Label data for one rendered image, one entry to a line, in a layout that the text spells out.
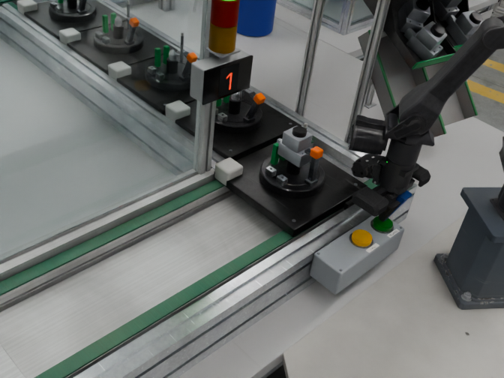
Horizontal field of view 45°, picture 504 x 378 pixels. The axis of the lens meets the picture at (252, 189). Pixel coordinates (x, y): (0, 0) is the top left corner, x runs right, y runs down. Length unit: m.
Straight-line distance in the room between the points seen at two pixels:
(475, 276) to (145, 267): 0.64
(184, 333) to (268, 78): 1.11
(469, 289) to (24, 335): 0.84
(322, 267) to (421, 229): 0.36
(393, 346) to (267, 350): 0.24
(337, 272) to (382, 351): 0.17
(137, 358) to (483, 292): 0.70
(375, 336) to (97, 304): 0.52
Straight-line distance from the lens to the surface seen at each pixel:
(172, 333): 1.02
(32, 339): 1.09
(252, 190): 1.29
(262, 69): 2.01
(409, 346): 1.22
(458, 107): 1.68
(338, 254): 1.19
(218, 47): 1.15
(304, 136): 1.27
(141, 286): 1.15
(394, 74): 1.53
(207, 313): 1.05
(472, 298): 1.33
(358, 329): 1.21
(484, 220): 1.23
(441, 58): 1.44
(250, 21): 2.20
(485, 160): 1.80
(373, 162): 1.22
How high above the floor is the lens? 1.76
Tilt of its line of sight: 38 degrees down
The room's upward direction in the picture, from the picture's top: 8 degrees clockwise
